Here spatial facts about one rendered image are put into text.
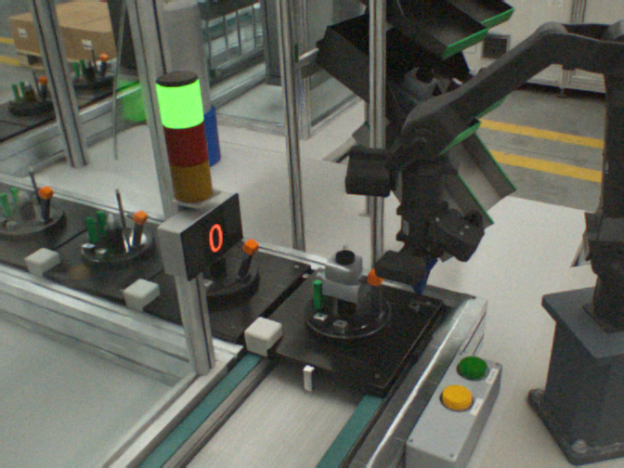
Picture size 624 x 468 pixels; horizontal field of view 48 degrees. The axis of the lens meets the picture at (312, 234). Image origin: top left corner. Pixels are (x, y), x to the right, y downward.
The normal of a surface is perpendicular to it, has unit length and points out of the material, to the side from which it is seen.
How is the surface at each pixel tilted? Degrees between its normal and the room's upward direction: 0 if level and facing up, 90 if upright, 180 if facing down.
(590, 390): 90
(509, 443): 0
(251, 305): 0
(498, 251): 0
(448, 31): 25
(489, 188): 45
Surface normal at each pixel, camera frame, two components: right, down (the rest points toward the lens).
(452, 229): 0.22, -0.76
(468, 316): -0.04, -0.87
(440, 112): 0.12, 0.18
